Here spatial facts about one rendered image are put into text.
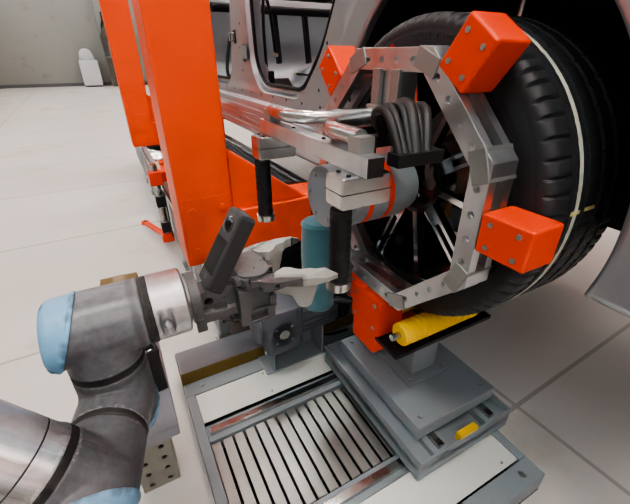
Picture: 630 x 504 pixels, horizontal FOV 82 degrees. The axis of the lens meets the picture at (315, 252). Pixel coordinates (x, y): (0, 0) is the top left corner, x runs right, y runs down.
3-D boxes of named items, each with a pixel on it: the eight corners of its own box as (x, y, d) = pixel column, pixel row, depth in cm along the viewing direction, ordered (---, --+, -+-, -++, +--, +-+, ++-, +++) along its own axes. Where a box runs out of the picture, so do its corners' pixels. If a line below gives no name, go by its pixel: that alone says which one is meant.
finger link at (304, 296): (336, 300, 55) (276, 298, 56) (338, 267, 53) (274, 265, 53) (336, 313, 53) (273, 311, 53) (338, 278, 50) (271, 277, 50)
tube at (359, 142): (454, 143, 61) (467, 72, 56) (358, 156, 52) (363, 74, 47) (388, 127, 74) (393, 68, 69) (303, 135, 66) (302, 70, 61)
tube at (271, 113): (381, 125, 76) (386, 68, 71) (298, 133, 68) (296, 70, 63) (337, 114, 90) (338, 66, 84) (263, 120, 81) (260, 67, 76)
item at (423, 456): (504, 427, 114) (512, 405, 109) (416, 483, 99) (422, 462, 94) (399, 332, 153) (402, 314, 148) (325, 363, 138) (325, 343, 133)
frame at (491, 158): (471, 344, 75) (553, 42, 50) (448, 355, 73) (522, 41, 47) (335, 241, 118) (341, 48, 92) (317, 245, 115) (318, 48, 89)
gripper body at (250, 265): (262, 290, 61) (188, 312, 56) (258, 245, 57) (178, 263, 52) (280, 316, 55) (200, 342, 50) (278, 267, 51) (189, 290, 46)
